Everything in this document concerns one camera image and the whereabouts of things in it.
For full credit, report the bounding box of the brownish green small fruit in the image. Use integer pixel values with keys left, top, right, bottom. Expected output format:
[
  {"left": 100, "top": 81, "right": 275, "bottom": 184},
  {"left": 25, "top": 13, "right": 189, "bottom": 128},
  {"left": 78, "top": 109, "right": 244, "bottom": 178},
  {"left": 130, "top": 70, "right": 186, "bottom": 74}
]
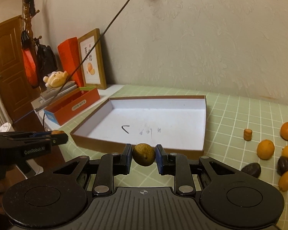
[{"left": 132, "top": 143, "right": 156, "bottom": 167}]

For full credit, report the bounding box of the small carrot cylinder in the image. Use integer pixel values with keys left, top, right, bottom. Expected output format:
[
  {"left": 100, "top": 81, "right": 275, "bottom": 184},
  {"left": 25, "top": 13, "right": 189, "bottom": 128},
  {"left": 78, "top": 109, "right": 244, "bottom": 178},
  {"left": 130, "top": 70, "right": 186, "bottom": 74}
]
[{"left": 243, "top": 129, "right": 252, "bottom": 141}]

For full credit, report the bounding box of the dark passion fruit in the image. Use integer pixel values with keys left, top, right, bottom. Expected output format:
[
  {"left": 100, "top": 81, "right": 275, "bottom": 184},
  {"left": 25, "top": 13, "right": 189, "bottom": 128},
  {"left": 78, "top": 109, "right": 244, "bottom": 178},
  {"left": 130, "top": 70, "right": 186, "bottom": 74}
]
[
  {"left": 241, "top": 163, "right": 261, "bottom": 178},
  {"left": 277, "top": 156, "right": 288, "bottom": 176}
]

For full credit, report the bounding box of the large orange tangerine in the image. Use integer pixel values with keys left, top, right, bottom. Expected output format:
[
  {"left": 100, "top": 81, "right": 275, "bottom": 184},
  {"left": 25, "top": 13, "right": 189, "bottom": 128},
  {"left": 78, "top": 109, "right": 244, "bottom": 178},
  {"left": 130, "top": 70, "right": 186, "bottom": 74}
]
[{"left": 257, "top": 139, "right": 275, "bottom": 160}]

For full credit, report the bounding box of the oval orange kumquat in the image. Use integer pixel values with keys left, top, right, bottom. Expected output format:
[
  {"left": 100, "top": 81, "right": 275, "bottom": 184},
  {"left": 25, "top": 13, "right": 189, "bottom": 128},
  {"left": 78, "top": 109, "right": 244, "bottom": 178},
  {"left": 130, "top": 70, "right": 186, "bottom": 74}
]
[{"left": 278, "top": 171, "right": 288, "bottom": 192}]

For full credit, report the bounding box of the square carrot piece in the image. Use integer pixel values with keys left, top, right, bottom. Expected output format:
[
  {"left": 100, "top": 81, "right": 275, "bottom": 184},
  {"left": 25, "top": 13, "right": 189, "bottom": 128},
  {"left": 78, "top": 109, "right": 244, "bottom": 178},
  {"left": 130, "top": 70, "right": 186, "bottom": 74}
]
[{"left": 51, "top": 130, "right": 64, "bottom": 135}]

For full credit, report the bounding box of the orange red box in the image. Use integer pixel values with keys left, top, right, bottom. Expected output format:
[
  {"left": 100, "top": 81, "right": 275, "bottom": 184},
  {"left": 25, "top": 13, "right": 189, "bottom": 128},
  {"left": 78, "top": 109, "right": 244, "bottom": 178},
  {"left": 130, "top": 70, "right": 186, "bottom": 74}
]
[{"left": 44, "top": 88, "right": 100, "bottom": 126}]

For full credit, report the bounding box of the white round object on floor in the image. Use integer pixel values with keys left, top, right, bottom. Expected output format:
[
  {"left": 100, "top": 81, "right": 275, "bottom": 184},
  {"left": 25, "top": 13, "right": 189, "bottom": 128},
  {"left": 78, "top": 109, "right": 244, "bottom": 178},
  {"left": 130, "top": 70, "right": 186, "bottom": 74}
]
[{"left": 0, "top": 122, "right": 14, "bottom": 132}]

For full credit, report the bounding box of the brown cardboard tray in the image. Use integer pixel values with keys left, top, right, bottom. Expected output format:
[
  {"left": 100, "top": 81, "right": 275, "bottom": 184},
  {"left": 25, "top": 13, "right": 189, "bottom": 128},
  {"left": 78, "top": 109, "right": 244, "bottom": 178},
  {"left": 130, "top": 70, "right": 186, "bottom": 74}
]
[{"left": 70, "top": 96, "right": 206, "bottom": 159}]

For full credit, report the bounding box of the stack of books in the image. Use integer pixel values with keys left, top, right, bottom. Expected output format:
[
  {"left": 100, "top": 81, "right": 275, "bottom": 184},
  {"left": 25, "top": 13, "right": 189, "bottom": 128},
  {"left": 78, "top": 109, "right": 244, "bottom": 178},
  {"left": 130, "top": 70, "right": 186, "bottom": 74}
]
[{"left": 31, "top": 81, "right": 78, "bottom": 112}]

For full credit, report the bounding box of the yellow plush toy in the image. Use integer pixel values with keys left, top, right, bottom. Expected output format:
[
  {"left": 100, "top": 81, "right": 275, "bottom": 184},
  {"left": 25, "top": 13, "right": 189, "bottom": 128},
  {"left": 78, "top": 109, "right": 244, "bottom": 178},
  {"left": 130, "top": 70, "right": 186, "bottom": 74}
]
[{"left": 43, "top": 71, "right": 68, "bottom": 88}]

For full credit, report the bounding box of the black hanging bag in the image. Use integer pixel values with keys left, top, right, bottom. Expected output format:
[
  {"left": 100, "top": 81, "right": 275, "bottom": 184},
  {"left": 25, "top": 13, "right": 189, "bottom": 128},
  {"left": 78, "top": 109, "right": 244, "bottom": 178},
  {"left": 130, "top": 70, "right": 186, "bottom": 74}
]
[{"left": 37, "top": 44, "right": 58, "bottom": 77}]

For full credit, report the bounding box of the wooden door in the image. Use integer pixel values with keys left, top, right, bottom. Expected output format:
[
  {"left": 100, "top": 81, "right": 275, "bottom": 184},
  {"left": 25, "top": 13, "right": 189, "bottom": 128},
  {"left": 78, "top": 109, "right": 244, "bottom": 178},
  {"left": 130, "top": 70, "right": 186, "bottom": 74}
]
[{"left": 0, "top": 16, "right": 39, "bottom": 122}]

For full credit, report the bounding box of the red hanging bag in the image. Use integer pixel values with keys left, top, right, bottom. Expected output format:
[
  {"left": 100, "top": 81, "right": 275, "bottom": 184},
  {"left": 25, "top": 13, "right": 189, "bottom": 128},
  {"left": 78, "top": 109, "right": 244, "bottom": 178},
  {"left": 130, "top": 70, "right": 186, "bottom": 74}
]
[{"left": 21, "top": 30, "right": 39, "bottom": 89}]

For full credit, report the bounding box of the wooden coat rack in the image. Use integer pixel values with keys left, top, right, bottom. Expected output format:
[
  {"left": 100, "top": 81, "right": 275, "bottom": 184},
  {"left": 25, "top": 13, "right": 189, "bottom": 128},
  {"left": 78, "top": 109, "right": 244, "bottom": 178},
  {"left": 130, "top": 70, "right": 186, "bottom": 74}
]
[{"left": 15, "top": 0, "right": 43, "bottom": 90}]

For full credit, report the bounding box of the wooden picture frame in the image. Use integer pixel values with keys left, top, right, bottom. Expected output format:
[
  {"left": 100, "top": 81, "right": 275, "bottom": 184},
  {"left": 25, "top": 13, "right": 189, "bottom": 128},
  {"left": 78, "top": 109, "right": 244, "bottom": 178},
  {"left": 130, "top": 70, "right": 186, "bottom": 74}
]
[{"left": 78, "top": 28, "right": 107, "bottom": 90}]

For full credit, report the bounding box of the black power cable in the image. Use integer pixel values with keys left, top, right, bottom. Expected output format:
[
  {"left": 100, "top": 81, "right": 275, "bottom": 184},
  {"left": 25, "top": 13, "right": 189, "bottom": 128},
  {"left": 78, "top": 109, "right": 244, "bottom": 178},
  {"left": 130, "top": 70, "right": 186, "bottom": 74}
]
[{"left": 12, "top": 0, "right": 145, "bottom": 127}]

